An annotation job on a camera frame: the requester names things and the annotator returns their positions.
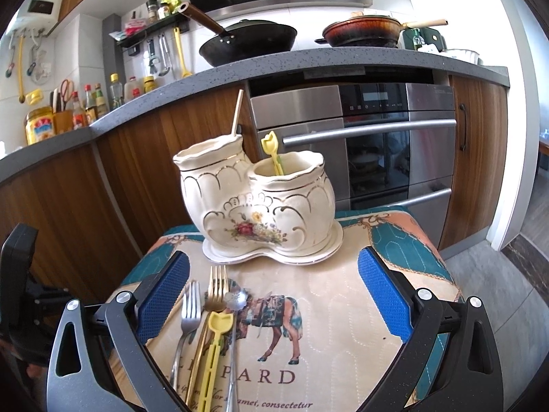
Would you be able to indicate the metal tongs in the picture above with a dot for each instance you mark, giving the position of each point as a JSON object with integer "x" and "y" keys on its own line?
{"x": 164, "y": 58}

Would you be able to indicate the yellow plastic scoop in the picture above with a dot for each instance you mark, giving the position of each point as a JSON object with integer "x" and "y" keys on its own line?
{"x": 35, "y": 96}

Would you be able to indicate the yellow spatula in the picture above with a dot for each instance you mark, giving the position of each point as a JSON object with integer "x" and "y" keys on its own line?
{"x": 185, "y": 68}

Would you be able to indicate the small yellow lid jar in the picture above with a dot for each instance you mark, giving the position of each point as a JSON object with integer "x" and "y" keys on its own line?
{"x": 149, "y": 85}

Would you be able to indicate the yellow plastic fork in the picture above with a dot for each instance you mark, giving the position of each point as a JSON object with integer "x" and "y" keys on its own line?
{"x": 269, "y": 141}
{"x": 218, "y": 324}

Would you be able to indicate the white plastic bottle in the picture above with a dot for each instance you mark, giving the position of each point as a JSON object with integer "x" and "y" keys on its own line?
{"x": 133, "y": 90}

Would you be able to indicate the printed horse mat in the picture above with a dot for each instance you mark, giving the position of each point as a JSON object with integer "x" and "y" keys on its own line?
{"x": 334, "y": 352}

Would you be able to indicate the red packet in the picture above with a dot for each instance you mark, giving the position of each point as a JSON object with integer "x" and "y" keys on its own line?
{"x": 135, "y": 27}

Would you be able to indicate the wooden knife block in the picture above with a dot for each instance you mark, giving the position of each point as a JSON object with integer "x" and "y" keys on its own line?
{"x": 63, "y": 122}

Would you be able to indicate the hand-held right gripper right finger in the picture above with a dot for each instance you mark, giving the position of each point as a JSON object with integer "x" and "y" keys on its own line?
{"x": 381, "y": 292}

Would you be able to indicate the wooden cabinet door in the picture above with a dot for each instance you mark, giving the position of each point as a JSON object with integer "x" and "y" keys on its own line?
{"x": 480, "y": 158}
{"x": 180, "y": 128}

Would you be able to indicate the silver flower-shaped spoon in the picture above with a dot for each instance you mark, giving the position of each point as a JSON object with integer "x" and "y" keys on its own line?
{"x": 233, "y": 300}

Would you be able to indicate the spice jar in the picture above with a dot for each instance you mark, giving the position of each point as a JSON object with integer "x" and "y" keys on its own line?
{"x": 152, "y": 12}
{"x": 164, "y": 11}

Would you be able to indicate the black wall shelf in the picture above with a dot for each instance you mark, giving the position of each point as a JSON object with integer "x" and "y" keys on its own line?
{"x": 146, "y": 34}

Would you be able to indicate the silver metal fork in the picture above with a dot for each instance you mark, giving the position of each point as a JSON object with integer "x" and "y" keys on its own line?
{"x": 191, "y": 309}

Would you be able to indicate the green glass bottle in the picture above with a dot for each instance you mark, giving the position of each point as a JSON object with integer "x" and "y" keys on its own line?
{"x": 417, "y": 39}

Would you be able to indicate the brown lidded pan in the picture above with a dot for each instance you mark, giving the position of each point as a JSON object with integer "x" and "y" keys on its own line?
{"x": 360, "y": 30}

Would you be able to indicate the yellow-green packet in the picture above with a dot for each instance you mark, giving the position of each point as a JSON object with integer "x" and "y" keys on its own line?
{"x": 171, "y": 0}

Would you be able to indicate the stainless steel built-in oven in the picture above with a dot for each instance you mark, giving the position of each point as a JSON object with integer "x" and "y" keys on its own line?
{"x": 300, "y": 116}

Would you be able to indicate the metal can opener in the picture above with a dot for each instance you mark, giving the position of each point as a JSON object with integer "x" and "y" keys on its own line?
{"x": 151, "y": 58}

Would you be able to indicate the white water heater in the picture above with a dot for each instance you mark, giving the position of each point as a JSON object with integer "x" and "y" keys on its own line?
{"x": 34, "y": 15}

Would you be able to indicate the red label sauce bottle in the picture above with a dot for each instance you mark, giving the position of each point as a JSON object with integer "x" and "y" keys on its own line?
{"x": 79, "y": 116}

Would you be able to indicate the large yellow jar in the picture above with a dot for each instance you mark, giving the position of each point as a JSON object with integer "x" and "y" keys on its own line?
{"x": 39, "y": 126}

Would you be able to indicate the white floral ceramic utensil holder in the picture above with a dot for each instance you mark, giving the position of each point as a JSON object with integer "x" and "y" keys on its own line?
{"x": 223, "y": 206}

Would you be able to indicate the grey speckled kitchen countertop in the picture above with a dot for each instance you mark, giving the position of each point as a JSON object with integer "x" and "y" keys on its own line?
{"x": 300, "y": 58}

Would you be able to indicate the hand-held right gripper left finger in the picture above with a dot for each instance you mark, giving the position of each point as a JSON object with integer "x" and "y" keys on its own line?
{"x": 165, "y": 296}

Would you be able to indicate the gold metal fork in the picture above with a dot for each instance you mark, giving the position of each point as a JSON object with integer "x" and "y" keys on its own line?
{"x": 216, "y": 292}

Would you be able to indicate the yellow cap oil bottle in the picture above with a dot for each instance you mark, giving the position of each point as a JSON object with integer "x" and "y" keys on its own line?
{"x": 116, "y": 94}

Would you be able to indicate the white pot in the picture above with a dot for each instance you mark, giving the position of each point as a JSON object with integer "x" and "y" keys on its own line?
{"x": 461, "y": 56}

